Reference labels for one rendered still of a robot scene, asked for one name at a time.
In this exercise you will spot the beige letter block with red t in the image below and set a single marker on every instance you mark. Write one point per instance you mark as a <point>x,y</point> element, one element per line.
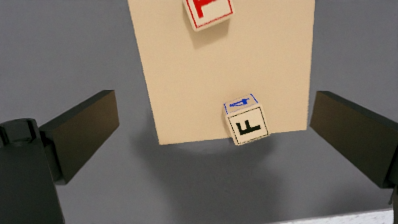
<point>204,14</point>

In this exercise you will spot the beige mat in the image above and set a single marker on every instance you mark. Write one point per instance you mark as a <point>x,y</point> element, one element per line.
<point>264,50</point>

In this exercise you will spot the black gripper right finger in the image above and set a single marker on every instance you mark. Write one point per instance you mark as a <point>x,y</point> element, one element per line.
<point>366,139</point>

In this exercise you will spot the cream letter block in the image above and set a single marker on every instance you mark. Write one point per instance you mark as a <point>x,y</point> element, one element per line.
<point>246,119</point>

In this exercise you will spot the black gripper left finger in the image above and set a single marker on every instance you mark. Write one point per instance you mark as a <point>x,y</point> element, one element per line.
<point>34,158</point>

